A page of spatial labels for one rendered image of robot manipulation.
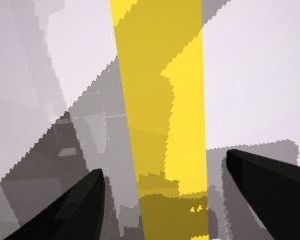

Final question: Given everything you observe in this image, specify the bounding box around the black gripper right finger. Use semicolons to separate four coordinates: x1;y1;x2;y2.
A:
226;149;300;240

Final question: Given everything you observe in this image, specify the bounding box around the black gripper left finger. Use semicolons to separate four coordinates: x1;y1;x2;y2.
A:
4;168;105;240

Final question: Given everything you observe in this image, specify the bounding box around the yellow bar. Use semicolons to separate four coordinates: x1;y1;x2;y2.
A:
110;0;208;240

